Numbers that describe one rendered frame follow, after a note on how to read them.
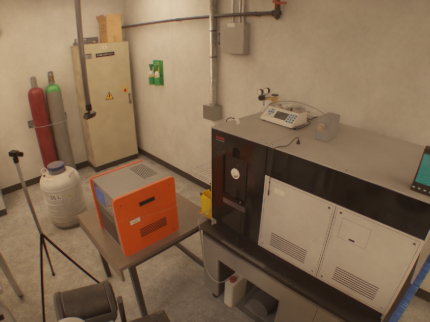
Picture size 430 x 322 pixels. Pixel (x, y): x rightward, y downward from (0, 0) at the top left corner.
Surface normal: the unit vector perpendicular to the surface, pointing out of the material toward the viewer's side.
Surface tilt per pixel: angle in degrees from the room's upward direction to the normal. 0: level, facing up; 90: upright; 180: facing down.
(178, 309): 0
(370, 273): 90
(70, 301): 25
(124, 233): 90
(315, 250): 90
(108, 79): 90
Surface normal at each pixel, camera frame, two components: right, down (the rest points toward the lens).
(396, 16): -0.71, 0.29
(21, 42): 0.70, 0.30
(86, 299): 0.29, -0.69
